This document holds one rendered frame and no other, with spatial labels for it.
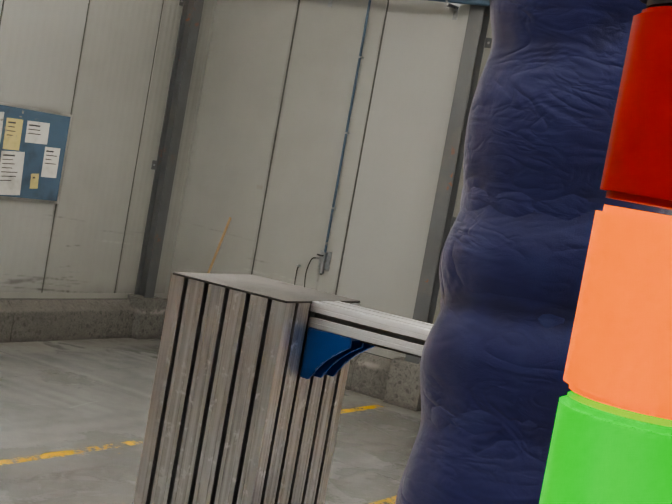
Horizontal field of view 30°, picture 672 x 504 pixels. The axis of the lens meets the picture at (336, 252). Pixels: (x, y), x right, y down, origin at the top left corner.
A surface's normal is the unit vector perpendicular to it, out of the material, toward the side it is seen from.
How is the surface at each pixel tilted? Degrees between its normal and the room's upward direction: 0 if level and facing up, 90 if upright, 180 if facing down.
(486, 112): 87
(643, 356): 90
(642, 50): 90
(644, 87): 90
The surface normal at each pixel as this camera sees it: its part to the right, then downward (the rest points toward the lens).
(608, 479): -0.44, -0.02
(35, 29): 0.84, 0.18
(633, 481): -0.20, 0.04
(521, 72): -0.65, -0.32
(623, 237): -0.82, -0.11
